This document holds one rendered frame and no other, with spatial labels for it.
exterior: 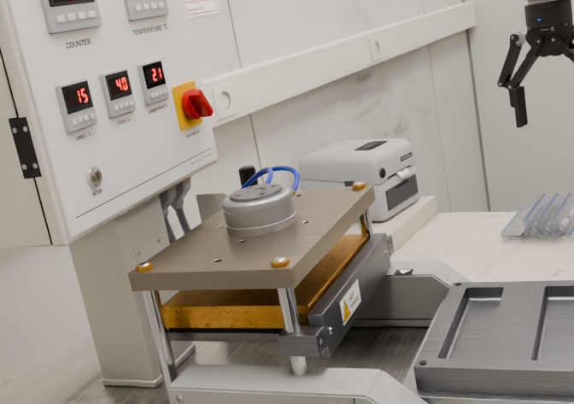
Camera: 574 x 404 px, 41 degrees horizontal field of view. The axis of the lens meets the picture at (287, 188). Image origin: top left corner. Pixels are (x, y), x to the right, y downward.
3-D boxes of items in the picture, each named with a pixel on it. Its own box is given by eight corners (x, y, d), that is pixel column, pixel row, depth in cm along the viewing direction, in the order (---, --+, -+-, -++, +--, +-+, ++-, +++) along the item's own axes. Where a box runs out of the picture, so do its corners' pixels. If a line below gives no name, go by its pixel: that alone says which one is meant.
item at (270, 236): (97, 354, 81) (67, 239, 78) (227, 249, 108) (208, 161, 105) (308, 359, 71) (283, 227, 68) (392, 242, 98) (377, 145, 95)
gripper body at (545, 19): (581, -6, 128) (585, 49, 130) (533, 1, 134) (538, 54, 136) (562, -1, 123) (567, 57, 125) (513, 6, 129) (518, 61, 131)
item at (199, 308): (167, 341, 81) (147, 257, 79) (253, 263, 101) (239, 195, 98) (317, 342, 74) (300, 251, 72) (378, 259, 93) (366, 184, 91)
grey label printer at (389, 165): (304, 221, 195) (293, 157, 192) (346, 197, 210) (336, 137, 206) (388, 225, 180) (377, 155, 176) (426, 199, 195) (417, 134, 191)
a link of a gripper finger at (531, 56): (544, 41, 129) (537, 36, 129) (508, 92, 136) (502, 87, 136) (553, 38, 131) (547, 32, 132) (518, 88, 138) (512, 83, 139)
